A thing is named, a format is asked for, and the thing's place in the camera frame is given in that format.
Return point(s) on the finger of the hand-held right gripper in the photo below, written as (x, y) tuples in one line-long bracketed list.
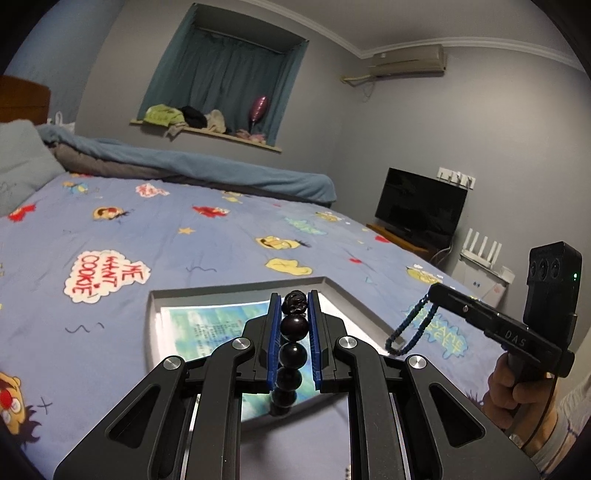
[(455, 302)]

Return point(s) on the beige air conditioner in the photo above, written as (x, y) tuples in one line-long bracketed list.
[(408, 60)]

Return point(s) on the air conditioner pipe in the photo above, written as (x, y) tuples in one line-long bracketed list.
[(355, 79)]

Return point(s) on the pink small item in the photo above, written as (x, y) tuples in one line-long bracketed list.
[(251, 135)]

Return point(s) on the white antenna router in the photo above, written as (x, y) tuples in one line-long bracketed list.
[(480, 256)]

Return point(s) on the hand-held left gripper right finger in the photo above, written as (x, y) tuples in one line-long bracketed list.
[(315, 341)]

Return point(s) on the white box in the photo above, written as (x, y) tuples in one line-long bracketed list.
[(485, 286)]

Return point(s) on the black flat television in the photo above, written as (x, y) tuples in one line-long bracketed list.
[(420, 205)]

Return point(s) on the black clothing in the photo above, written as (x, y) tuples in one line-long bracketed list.
[(194, 116)]

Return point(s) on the beige clothing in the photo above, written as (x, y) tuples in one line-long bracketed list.
[(216, 121)]

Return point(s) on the teal window curtain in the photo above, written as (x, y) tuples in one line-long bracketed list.
[(221, 69)]

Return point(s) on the cartoon printed bed sheet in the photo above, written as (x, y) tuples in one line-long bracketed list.
[(138, 240)]

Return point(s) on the person's right hand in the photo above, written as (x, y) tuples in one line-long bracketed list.
[(503, 392)]

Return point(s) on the green clothing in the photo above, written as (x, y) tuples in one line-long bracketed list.
[(161, 114)]

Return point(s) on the wooden television stand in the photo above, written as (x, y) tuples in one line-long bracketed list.
[(392, 237)]

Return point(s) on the white plastic bag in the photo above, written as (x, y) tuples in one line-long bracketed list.
[(62, 120)]

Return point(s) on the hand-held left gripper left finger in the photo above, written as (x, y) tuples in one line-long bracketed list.
[(274, 341)]

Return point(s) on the wooden headboard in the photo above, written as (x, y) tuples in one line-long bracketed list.
[(23, 99)]

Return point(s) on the grey clothing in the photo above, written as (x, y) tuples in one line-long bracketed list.
[(173, 130)]

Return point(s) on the person's right forearm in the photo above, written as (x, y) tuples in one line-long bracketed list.
[(561, 438)]

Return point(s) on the pink foil balloon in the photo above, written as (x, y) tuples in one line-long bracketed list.
[(260, 107)]

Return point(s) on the blue grey blanket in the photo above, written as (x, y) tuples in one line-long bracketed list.
[(184, 161)]

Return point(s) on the blue grey pillow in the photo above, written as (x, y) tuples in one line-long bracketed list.
[(23, 166)]

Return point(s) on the printed paper sheet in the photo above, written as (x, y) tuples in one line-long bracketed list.
[(203, 327)]

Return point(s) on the grey shallow cardboard box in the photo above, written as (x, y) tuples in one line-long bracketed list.
[(207, 295)]

